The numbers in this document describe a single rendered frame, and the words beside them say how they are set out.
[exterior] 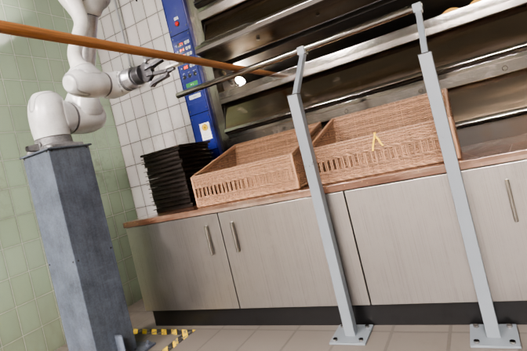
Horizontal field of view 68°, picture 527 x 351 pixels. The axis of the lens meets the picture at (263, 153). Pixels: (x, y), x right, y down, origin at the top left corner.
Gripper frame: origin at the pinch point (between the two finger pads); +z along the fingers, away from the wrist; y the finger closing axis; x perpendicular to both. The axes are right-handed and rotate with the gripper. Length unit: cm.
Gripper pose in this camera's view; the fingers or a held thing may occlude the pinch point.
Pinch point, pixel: (172, 61)
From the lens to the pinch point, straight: 161.5
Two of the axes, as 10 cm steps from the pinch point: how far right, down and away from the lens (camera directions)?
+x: -4.6, 1.1, -8.8
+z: 8.6, -2.0, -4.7
